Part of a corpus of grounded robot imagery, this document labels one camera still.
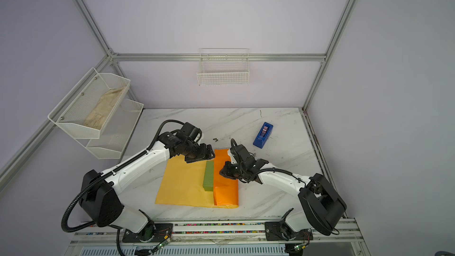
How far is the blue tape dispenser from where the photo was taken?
1004 mm

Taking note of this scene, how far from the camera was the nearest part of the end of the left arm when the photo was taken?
58 centimetres

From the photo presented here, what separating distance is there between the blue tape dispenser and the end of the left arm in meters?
0.32
